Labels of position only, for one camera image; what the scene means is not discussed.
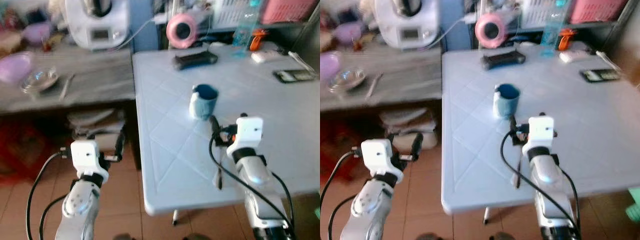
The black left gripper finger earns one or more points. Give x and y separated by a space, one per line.
120 145
417 146

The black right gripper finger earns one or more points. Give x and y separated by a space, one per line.
512 122
214 123

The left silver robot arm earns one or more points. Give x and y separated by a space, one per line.
367 207
80 205

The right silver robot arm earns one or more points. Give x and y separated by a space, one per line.
255 172
547 172

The blue ceramic mug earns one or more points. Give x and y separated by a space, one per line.
505 105
202 106

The beige stool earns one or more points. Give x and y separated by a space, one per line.
407 122
95 122

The thin dark utensil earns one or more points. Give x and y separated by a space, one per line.
518 170
219 172

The white folding table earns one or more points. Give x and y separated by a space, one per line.
180 150
480 150

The black oblong case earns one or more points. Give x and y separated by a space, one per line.
503 60
195 60

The red patterned rug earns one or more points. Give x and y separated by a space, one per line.
340 145
25 150

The grey side counter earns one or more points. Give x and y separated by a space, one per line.
95 82
405 82

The grey utensil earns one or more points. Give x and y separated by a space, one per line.
374 86
66 87

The small white flat object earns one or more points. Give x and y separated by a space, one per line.
574 56
265 56

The clear glass bowl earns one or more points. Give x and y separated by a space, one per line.
40 81
347 81

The orange and black tool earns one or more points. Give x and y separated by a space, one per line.
566 39
257 40

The clear blue plastic bottle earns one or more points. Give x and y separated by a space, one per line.
554 34
246 35

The pink round fan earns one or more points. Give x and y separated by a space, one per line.
481 31
172 31

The white thin stick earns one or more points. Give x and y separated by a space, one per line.
609 60
301 62

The green plastic object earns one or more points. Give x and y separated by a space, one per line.
634 205
317 214

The white plastic basket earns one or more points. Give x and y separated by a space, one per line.
230 12
537 12

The purple plastic bowl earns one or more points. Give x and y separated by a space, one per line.
328 66
14 67

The white kitchen appliance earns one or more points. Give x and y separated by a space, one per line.
410 22
100 22

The purple round container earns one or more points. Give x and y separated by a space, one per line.
37 34
348 33

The pink plastic basket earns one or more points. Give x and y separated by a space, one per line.
597 10
287 10

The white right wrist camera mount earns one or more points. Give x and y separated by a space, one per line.
249 131
541 129

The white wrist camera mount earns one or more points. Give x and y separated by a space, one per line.
541 129
84 155
376 154
249 131

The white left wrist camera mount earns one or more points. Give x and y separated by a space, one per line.
84 155
376 154

